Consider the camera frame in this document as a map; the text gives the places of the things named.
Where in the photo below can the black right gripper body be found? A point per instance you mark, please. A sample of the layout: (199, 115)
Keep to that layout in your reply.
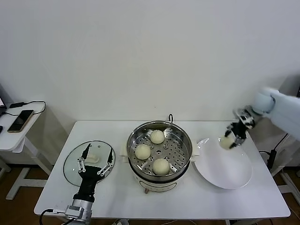
(242, 127)

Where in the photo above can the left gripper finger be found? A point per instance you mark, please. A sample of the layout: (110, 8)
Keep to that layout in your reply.
(109, 157)
(85, 152)

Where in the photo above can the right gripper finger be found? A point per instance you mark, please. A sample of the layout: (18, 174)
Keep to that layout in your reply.
(228, 131)
(238, 141)

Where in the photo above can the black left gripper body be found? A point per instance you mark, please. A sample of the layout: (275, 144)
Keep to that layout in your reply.
(89, 182)

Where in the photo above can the white steamed baozi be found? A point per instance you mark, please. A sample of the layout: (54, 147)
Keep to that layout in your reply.
(143, 152)
(161, 166)
(157, 136)
(226, 143)

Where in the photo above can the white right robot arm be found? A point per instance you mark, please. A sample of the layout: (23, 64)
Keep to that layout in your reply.
(286, 110)

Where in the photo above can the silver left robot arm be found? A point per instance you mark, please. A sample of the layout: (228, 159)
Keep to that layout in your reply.
(78, 211)

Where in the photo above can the stainless steel steamer basket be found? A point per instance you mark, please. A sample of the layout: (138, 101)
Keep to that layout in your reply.
(178, 150)

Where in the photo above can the round glass lid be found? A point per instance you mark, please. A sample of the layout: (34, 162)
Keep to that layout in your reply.
(72, 175)

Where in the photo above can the white round plate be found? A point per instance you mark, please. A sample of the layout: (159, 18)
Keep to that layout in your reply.
(222, 168)

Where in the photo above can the white electric cooker base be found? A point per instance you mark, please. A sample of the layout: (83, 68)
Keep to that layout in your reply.
(159, 184)

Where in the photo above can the black gold-edged smartphone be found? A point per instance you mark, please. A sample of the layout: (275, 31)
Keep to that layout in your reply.
(20, 121)

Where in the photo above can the white side table with phone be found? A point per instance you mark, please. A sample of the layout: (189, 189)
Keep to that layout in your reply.
(5, 140)

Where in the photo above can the laptop with pink screen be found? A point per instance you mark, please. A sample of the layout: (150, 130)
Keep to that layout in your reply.
(1, 100)

